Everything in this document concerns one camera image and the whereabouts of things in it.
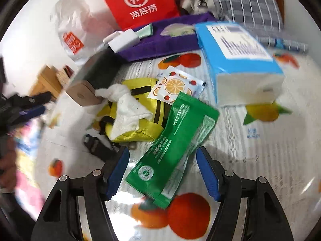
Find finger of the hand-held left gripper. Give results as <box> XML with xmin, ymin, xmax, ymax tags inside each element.
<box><xmin>19</xmin><ymin>105</ymin><xmax>47</xmax><ymax>121</ymax></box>
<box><xmin>22</xmin><ymin>91</ymin><xmax>52</xmax><ymax>104</ymax></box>

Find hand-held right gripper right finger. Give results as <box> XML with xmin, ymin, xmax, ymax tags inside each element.
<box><xmin>196</xmin><ymin>146</ymin><xmax>294</xmax><ymax>241</ymax></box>

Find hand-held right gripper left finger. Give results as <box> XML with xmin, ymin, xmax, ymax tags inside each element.
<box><xmin>30</xmin><ymin>146</ymin><xmax>130</xmax><ymax>241</ymax></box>

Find dark green wipe packet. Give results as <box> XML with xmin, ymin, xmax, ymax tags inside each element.
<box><xmin>125</xmin><ymin>92</ymin><xmax>220</xmax><ymax>209</ymax></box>

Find yellow pouch with black strap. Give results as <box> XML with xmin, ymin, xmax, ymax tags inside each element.
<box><xmin>84</xmin><ymin>77</ymin><xmax>166</xmax><ymax>161</ymax></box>

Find white tissue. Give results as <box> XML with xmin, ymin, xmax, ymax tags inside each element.
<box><xmin>95</xmin><ymin>84</ymin><xmax>154</xmax><ymax>140</ymax></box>

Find fruit print wipe packet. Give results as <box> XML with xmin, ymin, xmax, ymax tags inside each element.
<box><xmin>147</xmin><ymin>65</ymin><xmax>207</xmax><ymax>103</ymax></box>

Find white charger block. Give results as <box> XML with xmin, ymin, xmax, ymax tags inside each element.
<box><xmin>103</xmin><ymin>29</ymin><xmax>141</xmax><ymax>54</ymax></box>

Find light green tissue packet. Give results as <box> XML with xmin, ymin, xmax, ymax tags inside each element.
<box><xmin>135</xmin><ymin>23</ymin><xmax>154</xmax><ymax>40</ymax></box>

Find purple fabric storage tray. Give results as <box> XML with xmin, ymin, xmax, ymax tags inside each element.
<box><xmin>115</xmin><ymin>12</ymin><xmax>218</xmax><ymax>62</ymax></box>

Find clear plastic bag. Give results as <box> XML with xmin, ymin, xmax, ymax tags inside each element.
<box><xmin>160</xmin><ymin>23</ymin><xmax>195</xmax><ymax>38</ymax></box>

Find person's left hand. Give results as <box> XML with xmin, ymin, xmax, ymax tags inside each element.
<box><xmin>0</xmin><ymin>136</ymin><xmax>18</xmax><ymax>194</ymax></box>

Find wooden nightstand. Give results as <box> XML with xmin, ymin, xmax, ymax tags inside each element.
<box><xmin>29</xmin><ymin>65</ymin><xmax>63</xmax><ymax>98</ymax></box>

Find patterned book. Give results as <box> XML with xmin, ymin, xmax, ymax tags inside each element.
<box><xmin>56</xmin><ymin>65</ymin><xmax>74</xmax><ymax>87</ymax></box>

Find fruit print tablecloth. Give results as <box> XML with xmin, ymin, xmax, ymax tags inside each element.
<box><xmin>35</xmin><ymin>48</ymin><xmax>321</xmax><ymax>241</ymax></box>

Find dark box with tan end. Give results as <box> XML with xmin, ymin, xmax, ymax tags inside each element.
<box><xmin>66</xmin><ymin>49</ymin><xmax>121</xmax><ymax>107</ymax></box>

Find colourful pastel blanket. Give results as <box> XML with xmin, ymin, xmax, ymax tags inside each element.
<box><xmin>10</xmin><ymin>120</ymin><xmax>48</xmax><ymax>221</ymax></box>

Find white plastic shopping bag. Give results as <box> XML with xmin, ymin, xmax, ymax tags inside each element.
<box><xmin>51</xmin><ymin>0</ymin><xmax>121</xmax><ymax>67</ymax></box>

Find blue tissue pack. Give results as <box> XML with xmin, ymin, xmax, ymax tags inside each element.
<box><xmin>194</xmin><ymin>22</ymin><xmax>285</xmax><ymax>107</ymax></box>

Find red paper bag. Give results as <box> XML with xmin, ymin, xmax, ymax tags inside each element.
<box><xmin>98</xmin><ymin>0</ymin><xmax>181</xmax><ymax>31</ymax></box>

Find grey plaid cushion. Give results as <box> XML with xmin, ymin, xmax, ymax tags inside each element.
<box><xmin>206</xmin><ymin>0</ymin><xmax>309</xmax><ymax>54</ymax></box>

